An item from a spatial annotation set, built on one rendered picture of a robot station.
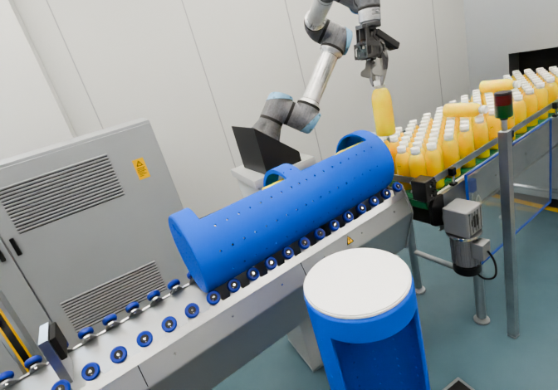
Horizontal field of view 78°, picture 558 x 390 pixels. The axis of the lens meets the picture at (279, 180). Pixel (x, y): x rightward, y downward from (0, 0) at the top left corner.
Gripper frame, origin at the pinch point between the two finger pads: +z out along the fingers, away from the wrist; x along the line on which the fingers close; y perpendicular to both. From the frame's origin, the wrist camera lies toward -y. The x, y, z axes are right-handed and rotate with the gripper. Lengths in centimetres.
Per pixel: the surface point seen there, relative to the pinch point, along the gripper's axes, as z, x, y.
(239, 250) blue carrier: 45, 3, 63
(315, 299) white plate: 51, 33, 54
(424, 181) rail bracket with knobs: 41.2, 2.1, -18.4
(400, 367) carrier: 92, 27, 22
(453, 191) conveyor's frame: 51, 0, -38
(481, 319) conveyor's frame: 133, -9, -68
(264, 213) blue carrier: 37, 0, 51
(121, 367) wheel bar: 68, 4, 102
